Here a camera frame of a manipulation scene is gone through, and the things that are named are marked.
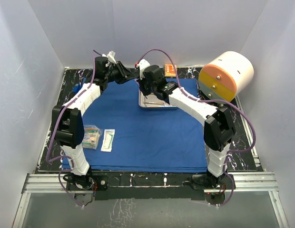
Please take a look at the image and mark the green packaged surgical supplies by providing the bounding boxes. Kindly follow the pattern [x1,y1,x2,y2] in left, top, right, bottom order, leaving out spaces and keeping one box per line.
[82,124,103,150]

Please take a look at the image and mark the small orange circuit board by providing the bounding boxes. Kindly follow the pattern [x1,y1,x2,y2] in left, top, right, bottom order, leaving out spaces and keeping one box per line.
[164,64,177,78]

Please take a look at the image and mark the white suture packet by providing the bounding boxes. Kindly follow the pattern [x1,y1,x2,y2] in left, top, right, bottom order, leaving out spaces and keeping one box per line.
[100,129,115,152]

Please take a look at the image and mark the glove packet teal orange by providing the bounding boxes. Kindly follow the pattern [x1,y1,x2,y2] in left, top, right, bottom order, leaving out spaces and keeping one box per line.
[82,125,100,148]

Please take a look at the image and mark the blue surgical drape cloth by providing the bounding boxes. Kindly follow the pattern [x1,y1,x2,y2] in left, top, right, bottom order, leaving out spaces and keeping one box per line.
[83,81,207,173]

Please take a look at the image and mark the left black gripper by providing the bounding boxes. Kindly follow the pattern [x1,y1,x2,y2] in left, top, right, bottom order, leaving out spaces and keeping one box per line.
[105,62,137,86]

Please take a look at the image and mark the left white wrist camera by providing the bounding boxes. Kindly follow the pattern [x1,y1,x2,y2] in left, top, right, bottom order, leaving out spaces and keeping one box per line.
[102,51,117,64]

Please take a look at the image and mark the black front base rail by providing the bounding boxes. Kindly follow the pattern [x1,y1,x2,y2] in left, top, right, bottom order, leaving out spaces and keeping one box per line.
[64,172,236,203]

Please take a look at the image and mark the steel forceps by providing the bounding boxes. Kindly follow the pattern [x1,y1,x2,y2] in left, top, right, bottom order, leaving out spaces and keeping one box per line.
[143,102,170,107]

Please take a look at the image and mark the small blue plastic tool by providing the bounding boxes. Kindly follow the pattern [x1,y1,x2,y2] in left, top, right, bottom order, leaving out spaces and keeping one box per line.
[72,83,82,94]

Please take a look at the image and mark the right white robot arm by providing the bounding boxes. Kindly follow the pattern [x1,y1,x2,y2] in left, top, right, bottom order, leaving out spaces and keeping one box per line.
[136,65,236,189]

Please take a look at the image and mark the white cylindrical drawer container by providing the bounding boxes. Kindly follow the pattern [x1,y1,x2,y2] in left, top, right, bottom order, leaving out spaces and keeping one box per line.
[198,51,254,102]

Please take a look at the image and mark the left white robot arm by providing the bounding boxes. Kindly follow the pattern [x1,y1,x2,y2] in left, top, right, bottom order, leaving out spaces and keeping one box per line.
[51,57,140,190]

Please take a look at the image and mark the metal instrument tray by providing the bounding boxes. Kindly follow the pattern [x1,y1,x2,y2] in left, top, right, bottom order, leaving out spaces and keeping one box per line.
[138,91,177,111]

